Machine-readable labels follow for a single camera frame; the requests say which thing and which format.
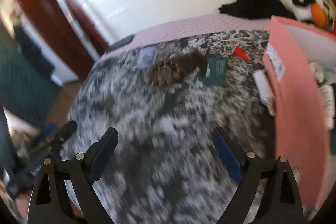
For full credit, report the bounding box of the white pill bottle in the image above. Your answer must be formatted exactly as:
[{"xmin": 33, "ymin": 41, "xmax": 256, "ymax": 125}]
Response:
[{"xmin": 319, "ymin": 85, "xmax": 335, "ymax": 130}]

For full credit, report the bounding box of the brown bead bracelet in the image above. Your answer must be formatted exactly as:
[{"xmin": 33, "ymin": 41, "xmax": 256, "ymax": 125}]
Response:
[{"xmin": 147, "ymin": 50, "xmax": 210, "ymax": 87}]

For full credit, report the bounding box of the dark wooden door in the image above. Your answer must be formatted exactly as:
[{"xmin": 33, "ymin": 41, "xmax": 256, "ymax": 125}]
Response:
[{"xmin": 17, "ymin": 0, "xmax": 108, "ymax": 80}]

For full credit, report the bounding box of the white ribbed tube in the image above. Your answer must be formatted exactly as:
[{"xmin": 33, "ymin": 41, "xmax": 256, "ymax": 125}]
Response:
[{"xmin": 253, "ymin": 70, "xmax": 276, "ymax": 116}]

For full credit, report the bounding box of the black smartphone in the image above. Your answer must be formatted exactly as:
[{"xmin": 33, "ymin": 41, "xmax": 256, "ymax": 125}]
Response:
[{"xmin": 105, "ymin": 34, "xmax": 134, "ymax": 53}]

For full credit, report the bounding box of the small clear plastic box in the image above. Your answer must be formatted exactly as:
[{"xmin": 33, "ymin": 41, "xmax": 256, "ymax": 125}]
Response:
[{"xmin": 137, "ymin": 46, "xmax": 157, "ymax": 69}]

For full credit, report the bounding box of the dark green card packet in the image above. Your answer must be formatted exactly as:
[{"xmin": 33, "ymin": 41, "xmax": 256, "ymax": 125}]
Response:
[{"xmin": 202, "ymin": 56, "xmax": 227, "ymax": 87}]

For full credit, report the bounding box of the pink cardboard box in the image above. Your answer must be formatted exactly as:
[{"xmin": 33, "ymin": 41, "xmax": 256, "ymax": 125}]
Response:
[{"xmin": 262, "ymin": 16, "xmax": 335, "ymax": 209}]

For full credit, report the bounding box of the red plastic cone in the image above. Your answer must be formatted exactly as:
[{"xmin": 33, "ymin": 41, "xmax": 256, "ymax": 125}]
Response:
[{"xmin": 232, "ymin": 46, "xmax": 251, "ymax": 63}]

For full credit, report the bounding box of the pink bed sheet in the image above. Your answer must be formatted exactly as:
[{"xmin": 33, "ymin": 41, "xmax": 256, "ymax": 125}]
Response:
[{"xmin": 101, "ymin": 14, "xmax": 270, "ymax": 60}]

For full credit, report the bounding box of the panda plush toy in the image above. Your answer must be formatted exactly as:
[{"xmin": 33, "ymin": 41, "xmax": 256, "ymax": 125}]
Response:
[{"xmin": 291, "ymin": 0, "xmax": 335, "ymax": 31}]

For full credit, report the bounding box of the black clothing pile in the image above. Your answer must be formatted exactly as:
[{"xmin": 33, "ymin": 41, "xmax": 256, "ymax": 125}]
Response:
[{"xmin": 218, "ymin": 0, "xmax": 295, "ymax": 20}]

